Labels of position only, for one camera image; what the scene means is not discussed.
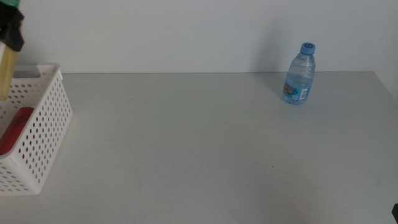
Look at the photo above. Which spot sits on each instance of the red cola can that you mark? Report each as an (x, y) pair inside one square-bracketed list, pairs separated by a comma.
[(14, 130)]

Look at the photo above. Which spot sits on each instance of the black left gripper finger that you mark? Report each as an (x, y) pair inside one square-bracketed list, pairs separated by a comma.
[(11, 28)]

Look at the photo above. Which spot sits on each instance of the yellow tea bottle green label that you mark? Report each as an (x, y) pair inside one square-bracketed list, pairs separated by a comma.
[(4, 74)]

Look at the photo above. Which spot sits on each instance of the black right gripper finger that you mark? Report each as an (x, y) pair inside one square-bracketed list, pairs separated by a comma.
[(395, 213)]

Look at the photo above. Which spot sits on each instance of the white perforated plastic basket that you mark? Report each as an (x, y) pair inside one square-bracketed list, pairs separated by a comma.
[(46, 130)]

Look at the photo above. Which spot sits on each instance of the clear water bottle blue cap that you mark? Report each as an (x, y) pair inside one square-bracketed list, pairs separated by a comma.
[(300, 77)]

